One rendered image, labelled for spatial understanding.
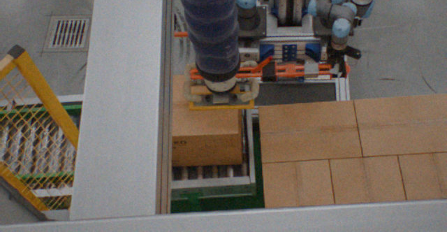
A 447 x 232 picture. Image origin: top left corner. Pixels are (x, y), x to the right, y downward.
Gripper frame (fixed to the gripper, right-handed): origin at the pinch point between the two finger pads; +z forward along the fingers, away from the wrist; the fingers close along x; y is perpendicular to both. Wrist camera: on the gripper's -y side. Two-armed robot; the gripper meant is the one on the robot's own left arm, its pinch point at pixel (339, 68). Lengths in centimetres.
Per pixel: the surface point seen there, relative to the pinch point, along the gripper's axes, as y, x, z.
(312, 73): 13.6, 3.7, -1.0
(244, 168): 51, 24, 69
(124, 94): 52, 126, -180
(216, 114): 65, 10, 29
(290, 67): 24.3, -0.3, -1.1
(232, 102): 54, 13, 11
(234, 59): 52, 7, -19
